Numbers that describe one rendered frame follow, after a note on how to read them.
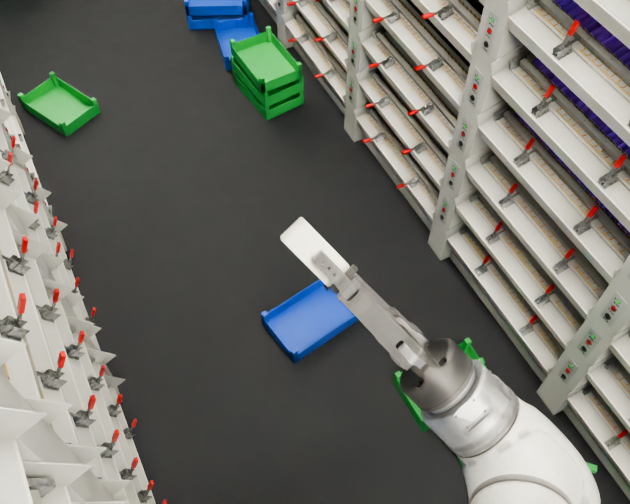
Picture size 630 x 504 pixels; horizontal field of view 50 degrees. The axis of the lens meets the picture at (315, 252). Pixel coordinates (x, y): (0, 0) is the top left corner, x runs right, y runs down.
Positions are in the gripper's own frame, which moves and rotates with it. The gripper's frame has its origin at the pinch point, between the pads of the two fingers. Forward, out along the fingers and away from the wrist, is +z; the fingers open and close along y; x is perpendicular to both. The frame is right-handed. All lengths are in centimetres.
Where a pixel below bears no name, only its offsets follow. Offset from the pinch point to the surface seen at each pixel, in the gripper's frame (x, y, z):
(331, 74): -40, -241, 9
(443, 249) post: -20, -184, -67
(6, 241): 49, -72, 32
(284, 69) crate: -27, -246, 25
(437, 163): -39, -177, -40
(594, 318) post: -33, -109, -87
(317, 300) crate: 27, -179, -46
